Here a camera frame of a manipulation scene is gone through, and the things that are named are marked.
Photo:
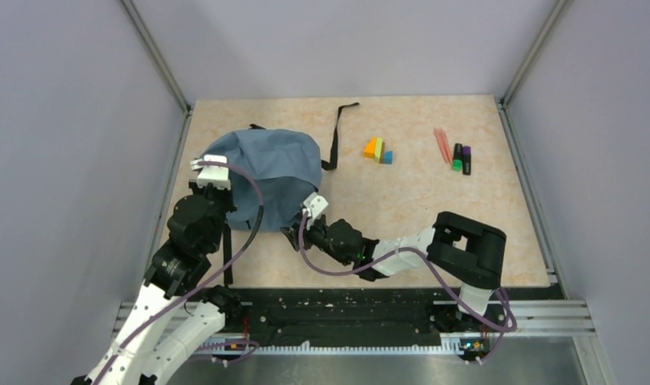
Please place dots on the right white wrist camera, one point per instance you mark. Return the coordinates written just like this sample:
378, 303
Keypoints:
314, 206

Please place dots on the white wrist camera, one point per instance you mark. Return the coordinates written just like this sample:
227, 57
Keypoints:
211, 170
314, 206

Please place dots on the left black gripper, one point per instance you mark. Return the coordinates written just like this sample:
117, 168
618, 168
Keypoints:
211, 188

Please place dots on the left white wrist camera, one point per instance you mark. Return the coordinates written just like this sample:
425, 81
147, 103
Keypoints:
211, 170

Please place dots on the green highlighter marker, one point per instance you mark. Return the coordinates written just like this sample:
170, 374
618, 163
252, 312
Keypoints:
457, 157

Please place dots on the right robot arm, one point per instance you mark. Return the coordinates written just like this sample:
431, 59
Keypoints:
466, 249

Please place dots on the purple highlighter marker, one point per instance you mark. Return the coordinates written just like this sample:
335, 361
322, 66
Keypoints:
466, 160

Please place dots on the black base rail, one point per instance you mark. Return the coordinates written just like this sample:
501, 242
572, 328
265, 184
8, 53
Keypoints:
351, 318

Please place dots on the blue student backpack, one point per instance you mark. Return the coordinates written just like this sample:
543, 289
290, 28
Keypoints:
272, 171

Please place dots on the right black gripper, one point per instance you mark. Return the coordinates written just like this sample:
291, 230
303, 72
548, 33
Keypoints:
292, 233

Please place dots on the coloured sticky note stack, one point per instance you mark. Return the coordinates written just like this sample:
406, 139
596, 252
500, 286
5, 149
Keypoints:
376, 151

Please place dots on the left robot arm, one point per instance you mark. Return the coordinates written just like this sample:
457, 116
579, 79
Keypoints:
141, 353

